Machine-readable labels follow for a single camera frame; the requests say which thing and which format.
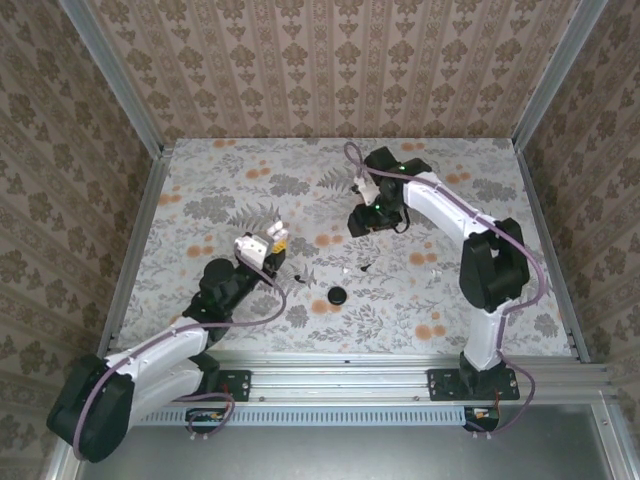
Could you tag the aluminium frame post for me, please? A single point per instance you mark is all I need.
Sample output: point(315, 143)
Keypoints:
point(556, 75)
point(113, 75)

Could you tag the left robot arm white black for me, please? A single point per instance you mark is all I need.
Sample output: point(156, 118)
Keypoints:
point(90, 410)

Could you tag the grey metal panel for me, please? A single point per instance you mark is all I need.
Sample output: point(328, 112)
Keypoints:
point(350, 455)

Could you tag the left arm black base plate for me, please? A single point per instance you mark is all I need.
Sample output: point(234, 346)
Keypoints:
point(235, 385)

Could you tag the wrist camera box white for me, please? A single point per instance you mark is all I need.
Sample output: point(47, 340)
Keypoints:
point(367, 189)
point(250, 250)

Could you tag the aluminium mounting rail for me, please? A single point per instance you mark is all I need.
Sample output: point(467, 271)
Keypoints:
point(340, 382)

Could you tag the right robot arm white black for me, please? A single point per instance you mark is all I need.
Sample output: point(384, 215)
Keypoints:
point(495, 265)

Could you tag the black round cap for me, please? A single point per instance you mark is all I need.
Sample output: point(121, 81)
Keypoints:
point(337, 295)

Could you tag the aluminium side rail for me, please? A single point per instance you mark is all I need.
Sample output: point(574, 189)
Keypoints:
point(138, 250)
point(535, 200)

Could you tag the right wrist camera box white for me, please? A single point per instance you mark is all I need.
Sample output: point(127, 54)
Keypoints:
point(367, 189)

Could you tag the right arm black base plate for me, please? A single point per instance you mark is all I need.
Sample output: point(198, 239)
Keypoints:
point(442, 385)

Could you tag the black controller board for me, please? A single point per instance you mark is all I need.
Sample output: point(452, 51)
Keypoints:
point(482, 419)
point(205, 421)

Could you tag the floral patterned table cover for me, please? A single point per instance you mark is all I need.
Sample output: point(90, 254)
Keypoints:
point(300, 165)

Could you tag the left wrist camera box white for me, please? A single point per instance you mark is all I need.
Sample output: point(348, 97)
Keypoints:
point(250, 250)

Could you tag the white charging case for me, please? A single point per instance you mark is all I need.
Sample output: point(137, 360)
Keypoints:
point(279, 231)

